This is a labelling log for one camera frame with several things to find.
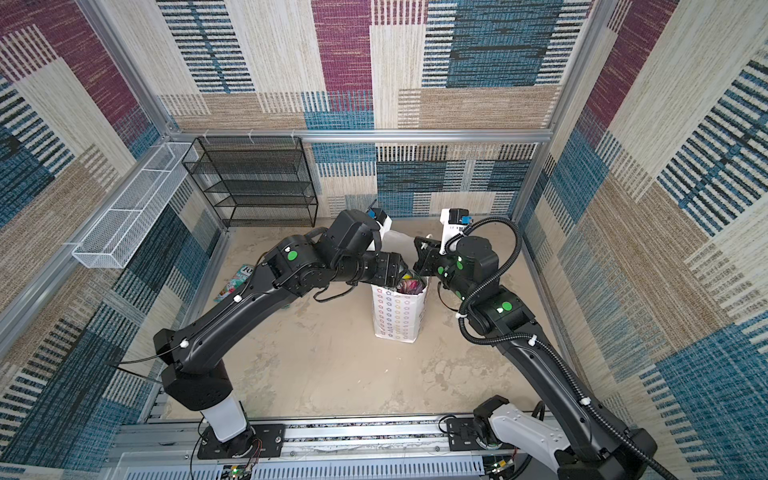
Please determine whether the teal Fox's candy bag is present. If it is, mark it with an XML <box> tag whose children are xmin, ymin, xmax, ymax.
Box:
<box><xmin>214</xmin><ymin>264</ymin><xmax>254</xmax><ymax>303</ymax></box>

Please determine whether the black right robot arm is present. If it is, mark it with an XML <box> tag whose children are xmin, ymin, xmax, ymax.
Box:
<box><xmin>414</xmin><ymin>233</ymin><xmax>666</xmax><ymax>479</ymax></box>

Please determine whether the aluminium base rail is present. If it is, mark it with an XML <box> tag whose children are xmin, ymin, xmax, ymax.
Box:
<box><xmin>100</xmin><ymin>413</ymin><xmax>557</xmax><ymax>479</ymax></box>

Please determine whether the purple Fox's candy bag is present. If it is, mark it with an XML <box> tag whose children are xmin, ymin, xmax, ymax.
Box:
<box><xmin>395</xmin><ymin>274</ymin><xmax>427</xmax><ymax>296</ymax></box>

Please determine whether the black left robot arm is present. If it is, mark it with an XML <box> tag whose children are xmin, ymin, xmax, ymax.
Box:
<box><xmin>153</xmin><ymin>207</ymin><xmax>408</xmax><ymax>444</ymax></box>

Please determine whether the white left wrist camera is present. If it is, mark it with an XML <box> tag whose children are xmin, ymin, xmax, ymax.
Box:
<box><xmin>367</xmin><ymin>205</ymin><xmax>393</xmax><ymax>238</ymax></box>

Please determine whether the black mesh shelf rack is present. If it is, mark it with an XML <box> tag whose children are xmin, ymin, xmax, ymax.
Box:
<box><xmin>182</xmin><ymin>136</ymin><xmax>319</xmax><ymax>228</ymax></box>

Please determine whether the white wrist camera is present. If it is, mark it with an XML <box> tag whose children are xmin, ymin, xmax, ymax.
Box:
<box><xmin>440</xmin><ymin>208</ymin><xmax>471</xmax><ymax>255</ymax></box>
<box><xmin>367</xmin><ymin>205</ymin><xmax>393</xmax><ymax>238</ymax></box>

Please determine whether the black corrugated cable right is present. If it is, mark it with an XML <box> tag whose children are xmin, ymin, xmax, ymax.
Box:
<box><xmin>437</xmin><ymin>215</ymin><xmax>682</xmax><ymax>480</ymax></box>

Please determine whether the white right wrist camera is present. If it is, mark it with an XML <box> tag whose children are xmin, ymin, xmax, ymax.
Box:
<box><xmin>440</xmin><ymin>208</ymin><xmax>471</xmax><ymax>255</ymax></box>

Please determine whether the white wire basket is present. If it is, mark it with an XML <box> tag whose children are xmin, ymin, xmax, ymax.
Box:
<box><xmin>72</xmin><ymin>142</ymin><xmax>191</xmax><ymax>269</ymax></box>

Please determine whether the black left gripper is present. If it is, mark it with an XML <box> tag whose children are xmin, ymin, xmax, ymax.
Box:
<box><xmin>332</xmin><ymin>252</ymin><xmax>411</xmax><ymax>289</ymax></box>

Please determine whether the white paper bag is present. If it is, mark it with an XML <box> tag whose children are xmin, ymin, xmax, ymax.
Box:
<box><xmin>371</xmin><ymin>278</ymin><xmax>429</xmax><ymax>343</ymax></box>

